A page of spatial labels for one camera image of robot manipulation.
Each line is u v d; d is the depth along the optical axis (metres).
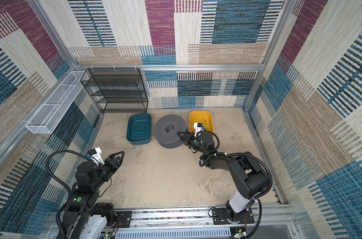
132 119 1.10
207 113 1.12
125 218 0.74
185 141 0.77
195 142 0.76
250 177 0.47
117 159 0.67
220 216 0.73
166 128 0.89
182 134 0.82
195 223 0.73
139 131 1.06
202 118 1.15
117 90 1.11
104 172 0.62
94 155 0.65
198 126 0.81
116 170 0.65
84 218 0.50
